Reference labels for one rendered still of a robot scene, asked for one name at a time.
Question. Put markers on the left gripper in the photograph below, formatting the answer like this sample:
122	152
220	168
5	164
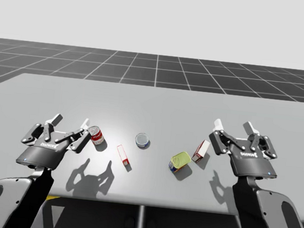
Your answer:
43	154

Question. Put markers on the red and white can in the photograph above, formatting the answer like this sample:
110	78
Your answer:
96	136

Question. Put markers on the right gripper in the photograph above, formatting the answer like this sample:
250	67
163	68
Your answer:
252	164

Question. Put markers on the blue flat can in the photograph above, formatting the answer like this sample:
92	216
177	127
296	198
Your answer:
142	140

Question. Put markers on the red and white carton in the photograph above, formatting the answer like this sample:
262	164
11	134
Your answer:
200	151

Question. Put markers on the green and blue rectangular can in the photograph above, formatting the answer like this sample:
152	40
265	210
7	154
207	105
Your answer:
180	160

